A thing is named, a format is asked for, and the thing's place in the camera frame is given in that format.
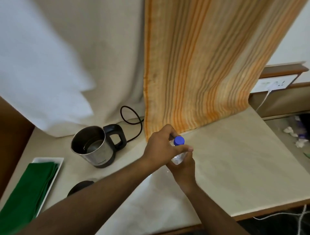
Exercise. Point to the person's right hand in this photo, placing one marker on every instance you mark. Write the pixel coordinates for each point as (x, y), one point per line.
(185, 173)

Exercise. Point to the person's left hand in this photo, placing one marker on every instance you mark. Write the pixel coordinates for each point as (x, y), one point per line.
(158, 149)

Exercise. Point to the person's left thumb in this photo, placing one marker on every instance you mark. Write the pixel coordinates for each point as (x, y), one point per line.
(184, 150)

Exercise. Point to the person's right fingers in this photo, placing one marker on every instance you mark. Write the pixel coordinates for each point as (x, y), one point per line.
(191, 158)

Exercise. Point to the clear plastic bottle blue cap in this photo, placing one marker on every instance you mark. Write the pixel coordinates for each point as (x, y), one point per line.
(179, 141)

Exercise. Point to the person's left forearm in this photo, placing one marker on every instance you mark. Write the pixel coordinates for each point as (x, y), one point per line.
(96, 201)

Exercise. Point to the person's right forearm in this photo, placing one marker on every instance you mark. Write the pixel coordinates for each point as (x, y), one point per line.
(213, 213)

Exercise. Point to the orange striped curtain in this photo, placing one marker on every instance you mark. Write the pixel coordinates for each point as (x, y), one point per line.
(205, 65)

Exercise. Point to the crumpled white tissues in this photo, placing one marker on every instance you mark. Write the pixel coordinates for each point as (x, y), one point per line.
(300, 142)

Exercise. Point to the black kettle lid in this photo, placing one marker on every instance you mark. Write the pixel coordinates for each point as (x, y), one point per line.
(78, 187)

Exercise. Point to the white rectangular tray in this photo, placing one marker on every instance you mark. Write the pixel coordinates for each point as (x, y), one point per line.
(57, 162)

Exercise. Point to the white curtain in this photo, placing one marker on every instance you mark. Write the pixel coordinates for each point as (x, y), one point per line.
(60, 60)

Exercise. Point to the green folded cloth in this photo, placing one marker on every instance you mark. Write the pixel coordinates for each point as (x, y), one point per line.
(26, 196)

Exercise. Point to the white wall socket panel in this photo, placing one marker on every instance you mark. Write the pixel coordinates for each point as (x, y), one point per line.
(284, 83)

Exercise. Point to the wooden wall ledge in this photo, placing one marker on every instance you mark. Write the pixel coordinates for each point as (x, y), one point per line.
(283, 70)

